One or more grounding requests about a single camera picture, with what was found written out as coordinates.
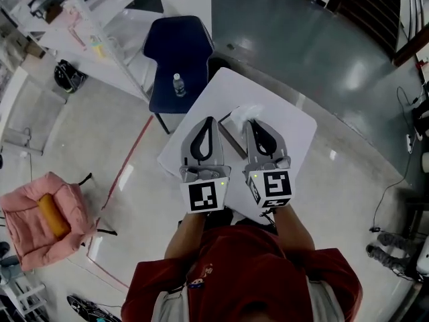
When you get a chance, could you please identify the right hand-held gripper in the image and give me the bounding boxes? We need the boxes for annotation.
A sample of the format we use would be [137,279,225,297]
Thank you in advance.
[242,119,293,218]

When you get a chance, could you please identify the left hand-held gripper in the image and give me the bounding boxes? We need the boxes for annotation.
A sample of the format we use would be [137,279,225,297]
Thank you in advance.
[179,116,233,215]

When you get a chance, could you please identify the dark brown box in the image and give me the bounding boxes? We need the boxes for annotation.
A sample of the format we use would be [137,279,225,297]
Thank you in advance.
[217,110,249,161]

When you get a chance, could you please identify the white item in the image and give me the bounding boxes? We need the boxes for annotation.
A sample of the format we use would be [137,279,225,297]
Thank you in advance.
[230,103,265,138]

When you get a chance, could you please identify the person's right forearm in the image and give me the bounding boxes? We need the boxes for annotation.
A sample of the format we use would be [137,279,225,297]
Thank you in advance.
[272,205,316,258]

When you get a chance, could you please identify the person's left forearm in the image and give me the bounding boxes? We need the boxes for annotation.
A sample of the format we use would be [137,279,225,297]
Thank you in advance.
[164,209,207,265]

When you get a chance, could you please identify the clear plastic water bottle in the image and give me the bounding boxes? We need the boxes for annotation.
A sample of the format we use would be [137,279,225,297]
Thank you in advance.
[172,72,187,98]

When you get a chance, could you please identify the dark blue chair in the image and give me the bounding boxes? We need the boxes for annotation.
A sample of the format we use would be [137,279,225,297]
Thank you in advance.
[141,15,216,136]

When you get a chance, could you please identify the person's red shirt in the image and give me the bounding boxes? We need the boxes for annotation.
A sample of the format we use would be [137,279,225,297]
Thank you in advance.
[120,225,365,322]

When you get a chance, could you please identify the black bag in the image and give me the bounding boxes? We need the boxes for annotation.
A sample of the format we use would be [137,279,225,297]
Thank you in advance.
[54,58,88,95]

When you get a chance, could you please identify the orange cylindrical pillow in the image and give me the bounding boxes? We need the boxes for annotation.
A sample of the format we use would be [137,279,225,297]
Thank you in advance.
[36,194,72,240]

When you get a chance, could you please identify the wooden staircase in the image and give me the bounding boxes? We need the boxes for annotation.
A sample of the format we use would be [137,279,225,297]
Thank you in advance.
[325,0,404,58]

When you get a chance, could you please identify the pink cushioned seat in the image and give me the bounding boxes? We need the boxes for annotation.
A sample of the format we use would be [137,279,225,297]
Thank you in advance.
[0,171,99,272]

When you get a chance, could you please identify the black shoe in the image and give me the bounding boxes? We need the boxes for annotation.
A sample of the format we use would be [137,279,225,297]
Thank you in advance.
[66,294,122,322]

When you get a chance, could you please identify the white stool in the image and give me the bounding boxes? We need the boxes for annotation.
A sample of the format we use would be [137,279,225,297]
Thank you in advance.
[0,278,48,319]

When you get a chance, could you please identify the black floor cable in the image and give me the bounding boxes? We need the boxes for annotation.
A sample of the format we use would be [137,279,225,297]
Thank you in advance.
[369,85,424,233]

